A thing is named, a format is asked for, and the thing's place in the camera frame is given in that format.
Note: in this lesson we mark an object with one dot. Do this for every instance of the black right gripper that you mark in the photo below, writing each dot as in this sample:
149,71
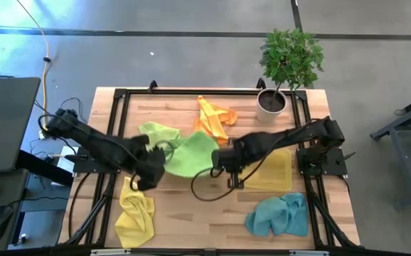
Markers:
237,153

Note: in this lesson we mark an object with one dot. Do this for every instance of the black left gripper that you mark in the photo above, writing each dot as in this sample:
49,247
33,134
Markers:
150,176

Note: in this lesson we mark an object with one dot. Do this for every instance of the light green microfiber towel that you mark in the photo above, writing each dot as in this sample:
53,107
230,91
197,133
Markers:
159,131

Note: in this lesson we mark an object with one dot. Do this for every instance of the orange microfiber towel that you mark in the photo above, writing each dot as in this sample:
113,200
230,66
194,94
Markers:
212,117

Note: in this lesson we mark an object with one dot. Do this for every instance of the yellow microfiber towel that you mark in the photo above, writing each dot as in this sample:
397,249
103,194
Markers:
134,217

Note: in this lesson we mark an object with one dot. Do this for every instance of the teal microfiber towel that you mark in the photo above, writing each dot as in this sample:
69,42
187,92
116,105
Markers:
280,217

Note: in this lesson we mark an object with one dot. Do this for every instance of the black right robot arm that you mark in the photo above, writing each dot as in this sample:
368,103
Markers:
291,137

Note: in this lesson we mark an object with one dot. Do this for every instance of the translucent yellow plastic tray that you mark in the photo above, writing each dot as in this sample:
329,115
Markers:
276,174

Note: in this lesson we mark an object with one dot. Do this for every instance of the white plant pot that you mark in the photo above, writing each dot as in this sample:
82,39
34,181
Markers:
271,106

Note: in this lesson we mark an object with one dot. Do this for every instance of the black desk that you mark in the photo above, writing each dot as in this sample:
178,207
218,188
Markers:
42,167

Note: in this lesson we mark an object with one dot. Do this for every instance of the green leafy plant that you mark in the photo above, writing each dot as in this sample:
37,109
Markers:
291,57

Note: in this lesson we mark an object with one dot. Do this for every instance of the grey laptop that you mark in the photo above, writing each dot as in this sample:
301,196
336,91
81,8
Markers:
6,121

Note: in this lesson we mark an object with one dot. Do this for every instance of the dark metal cart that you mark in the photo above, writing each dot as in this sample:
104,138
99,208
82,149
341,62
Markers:
395,160

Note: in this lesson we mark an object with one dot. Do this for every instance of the black aluminium table frame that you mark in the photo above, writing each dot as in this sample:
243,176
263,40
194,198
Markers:
209,91

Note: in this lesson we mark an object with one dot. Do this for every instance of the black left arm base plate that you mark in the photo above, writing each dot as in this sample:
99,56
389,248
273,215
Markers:
84,166

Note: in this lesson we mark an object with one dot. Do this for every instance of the silver metal bracket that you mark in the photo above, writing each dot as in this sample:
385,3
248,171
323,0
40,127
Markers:
308,252
109,252

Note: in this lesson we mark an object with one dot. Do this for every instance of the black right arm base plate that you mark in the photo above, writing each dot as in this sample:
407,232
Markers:
333,164

